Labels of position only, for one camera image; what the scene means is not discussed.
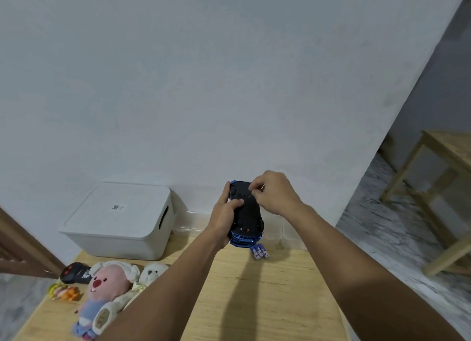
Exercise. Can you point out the person's left hand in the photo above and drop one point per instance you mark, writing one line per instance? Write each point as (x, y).
(220, 219)

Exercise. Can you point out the person's right hand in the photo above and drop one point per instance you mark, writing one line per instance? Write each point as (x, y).
(278, 193)

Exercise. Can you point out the person's right thumb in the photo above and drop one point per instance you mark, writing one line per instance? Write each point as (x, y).
(258, 197)

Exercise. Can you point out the person's left thumb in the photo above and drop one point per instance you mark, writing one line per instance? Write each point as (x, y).
(235, 203)

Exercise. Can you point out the blue toy car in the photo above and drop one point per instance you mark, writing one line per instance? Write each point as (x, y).
(248, 219)

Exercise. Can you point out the person's left forearm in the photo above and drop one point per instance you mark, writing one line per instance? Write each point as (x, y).
(165, 289)

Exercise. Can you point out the person's right forearm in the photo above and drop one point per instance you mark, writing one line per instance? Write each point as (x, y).
(360, 274)

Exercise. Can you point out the clear plastic container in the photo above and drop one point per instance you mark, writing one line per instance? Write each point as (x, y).
(287, 237)

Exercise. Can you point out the purple battery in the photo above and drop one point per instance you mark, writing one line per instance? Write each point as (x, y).
(255, 252)
(265, 250)
(259, 251)

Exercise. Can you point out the white plush bear toy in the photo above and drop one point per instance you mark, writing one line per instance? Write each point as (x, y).
(151, 274)

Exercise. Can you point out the white storage box lid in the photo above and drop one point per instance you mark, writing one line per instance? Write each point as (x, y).
(117, 210)

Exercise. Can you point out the white plastic storage box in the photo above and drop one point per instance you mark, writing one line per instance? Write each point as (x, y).
(121, 247)

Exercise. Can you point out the pink plush beaver toy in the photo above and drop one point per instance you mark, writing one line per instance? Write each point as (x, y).
(105, 285)

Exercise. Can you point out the black toy remote controller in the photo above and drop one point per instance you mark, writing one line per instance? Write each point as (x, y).
(75, 272)

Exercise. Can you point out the light wooden side table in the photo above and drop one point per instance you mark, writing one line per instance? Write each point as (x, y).
(438, 189)

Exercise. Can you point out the yellow orange small figurine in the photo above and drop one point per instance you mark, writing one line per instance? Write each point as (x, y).
(65, 293)

